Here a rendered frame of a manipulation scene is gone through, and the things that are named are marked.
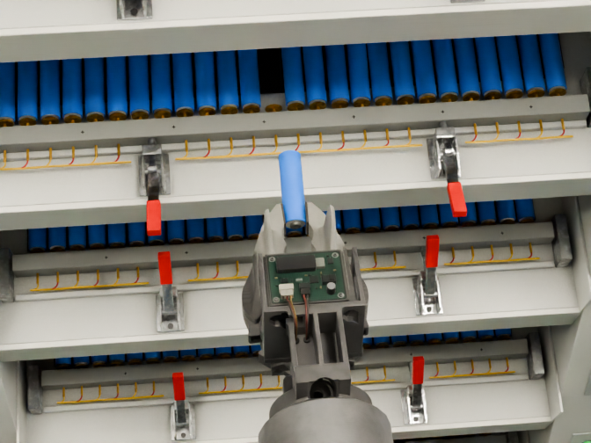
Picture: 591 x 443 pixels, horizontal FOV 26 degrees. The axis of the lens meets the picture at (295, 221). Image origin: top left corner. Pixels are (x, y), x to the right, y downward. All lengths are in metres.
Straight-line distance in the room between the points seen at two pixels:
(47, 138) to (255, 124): 0.19
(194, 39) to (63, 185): 0.21
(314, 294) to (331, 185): 0.30
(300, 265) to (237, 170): 0.30
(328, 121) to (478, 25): 0.18
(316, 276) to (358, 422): 0.12
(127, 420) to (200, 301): 0.22
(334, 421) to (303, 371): 0.04
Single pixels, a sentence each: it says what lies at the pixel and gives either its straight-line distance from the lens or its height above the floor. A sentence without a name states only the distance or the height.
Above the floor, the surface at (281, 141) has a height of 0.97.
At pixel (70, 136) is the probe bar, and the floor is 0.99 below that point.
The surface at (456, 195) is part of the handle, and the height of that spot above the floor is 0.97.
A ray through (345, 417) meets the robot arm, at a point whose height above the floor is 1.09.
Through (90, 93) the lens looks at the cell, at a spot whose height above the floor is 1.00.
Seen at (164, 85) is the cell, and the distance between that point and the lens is 1.19.
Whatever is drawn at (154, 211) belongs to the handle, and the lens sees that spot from 1.12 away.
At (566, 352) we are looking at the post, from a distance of 1.44.
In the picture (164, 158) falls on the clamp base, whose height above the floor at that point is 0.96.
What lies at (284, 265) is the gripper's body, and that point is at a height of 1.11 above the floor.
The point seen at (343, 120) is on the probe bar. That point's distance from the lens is 1.17.
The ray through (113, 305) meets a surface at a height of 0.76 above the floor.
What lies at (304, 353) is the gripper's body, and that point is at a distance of 0.88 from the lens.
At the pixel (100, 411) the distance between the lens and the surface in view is 1.50.
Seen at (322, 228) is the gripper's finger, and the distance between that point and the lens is 0.99.
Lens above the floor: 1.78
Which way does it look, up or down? 47 degrees down
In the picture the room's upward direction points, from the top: straight up
